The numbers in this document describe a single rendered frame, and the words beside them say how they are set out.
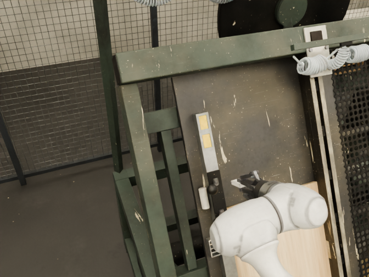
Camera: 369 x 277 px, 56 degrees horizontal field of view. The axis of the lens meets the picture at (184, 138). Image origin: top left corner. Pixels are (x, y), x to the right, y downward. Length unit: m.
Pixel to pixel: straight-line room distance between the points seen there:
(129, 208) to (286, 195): 1.41
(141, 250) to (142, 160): 0.85
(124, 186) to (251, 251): 1.56
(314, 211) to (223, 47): 0.67
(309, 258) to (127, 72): 1.08
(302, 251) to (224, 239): 0.82
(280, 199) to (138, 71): 0.61
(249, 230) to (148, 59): 0.65
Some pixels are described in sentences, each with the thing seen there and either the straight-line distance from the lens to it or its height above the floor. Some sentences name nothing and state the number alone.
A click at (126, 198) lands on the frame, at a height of 0.79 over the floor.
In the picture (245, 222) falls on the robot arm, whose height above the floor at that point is 1.75.
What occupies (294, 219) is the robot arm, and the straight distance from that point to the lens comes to 0.90.
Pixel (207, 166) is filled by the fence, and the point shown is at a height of 1.54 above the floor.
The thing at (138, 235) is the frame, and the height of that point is 0.79.
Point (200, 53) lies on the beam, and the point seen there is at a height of 1.91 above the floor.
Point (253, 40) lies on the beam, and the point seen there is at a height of 1.92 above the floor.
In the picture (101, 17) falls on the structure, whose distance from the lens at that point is 1.64.
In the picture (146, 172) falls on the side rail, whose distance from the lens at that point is 1.24.
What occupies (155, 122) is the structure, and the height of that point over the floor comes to 1.66.
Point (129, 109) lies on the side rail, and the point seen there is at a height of 1.76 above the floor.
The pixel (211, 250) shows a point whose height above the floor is 1.26.
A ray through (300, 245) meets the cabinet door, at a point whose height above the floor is 1.16.
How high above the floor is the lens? 2.41
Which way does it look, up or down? 37 degrees down
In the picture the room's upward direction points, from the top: straight up
